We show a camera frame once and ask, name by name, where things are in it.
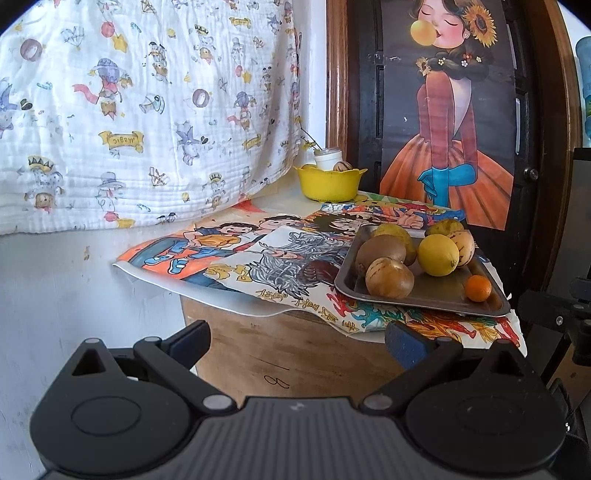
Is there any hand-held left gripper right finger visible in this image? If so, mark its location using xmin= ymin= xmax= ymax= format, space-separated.
xmin=360 ymin=320 xmax=550 ymax=414

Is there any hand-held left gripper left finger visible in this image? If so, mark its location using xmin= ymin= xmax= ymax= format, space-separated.
xmin=46 ymin=320 xmax=238 ymax=415

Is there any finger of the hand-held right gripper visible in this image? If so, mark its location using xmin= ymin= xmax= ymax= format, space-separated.
xmin=517 ymin=276 xmax=591 ymax=334

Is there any grey metal tray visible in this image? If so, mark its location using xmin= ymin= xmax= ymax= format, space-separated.
xmin=333 ymin=224 xmax=512 ymax=318

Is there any small orange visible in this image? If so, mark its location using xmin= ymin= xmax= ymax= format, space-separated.
xmin=464 ymin=274 xmax=492 ymax=303

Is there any yellow lemon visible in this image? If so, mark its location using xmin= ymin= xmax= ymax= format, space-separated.
xmin=417 ymin=234 xmax=460 ymax=277

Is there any brown kiwi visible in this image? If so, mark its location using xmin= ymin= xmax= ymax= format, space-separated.
xmin=355 ymin=234 xmax=407 ymax=277

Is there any large yellow-green mango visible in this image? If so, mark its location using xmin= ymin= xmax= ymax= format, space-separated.
xmin=370 ymin=223 xmax=417 ymax=267

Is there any yellow-green pear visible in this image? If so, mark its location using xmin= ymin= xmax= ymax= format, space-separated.
xmin=425 ymin=219 xmax=465 ymax=238

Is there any wooden table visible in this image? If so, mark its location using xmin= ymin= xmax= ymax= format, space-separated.
xmin=180 ymin=295 xmax=407 ymax=402

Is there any colourful cartoon poster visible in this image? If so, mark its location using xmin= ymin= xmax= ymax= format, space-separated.
xmin=318 ymin=194 xmax=527 ymax=358

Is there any yellow plastic bowl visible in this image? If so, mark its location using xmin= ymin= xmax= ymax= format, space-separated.
xmin=294 ymin=165 xmax=368 ymax=203

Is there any white jar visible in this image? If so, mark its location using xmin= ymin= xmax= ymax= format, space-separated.
xmin=315 ymin=148 xmax=343 ymax=171

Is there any thin yellow-leaf twig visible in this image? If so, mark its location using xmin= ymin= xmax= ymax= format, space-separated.
xmin=298 ymin=121 xmax=324 ymax=152

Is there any black door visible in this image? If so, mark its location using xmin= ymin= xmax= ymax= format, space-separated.
xmin=346 ymin=0 xmax=548 ymax=296

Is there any white printed blanket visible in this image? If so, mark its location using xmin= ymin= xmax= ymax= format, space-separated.
xmin=0 ymin=0 xmax=308 ymax=236

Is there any wall poster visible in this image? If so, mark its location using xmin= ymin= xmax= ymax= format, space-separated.
xmin=379 ymin=0 xmax=518 ymax=232

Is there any brown wooden door frame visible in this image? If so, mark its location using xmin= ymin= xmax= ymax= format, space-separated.
xmin=325 ymin=0 xmax=583 ymax=296

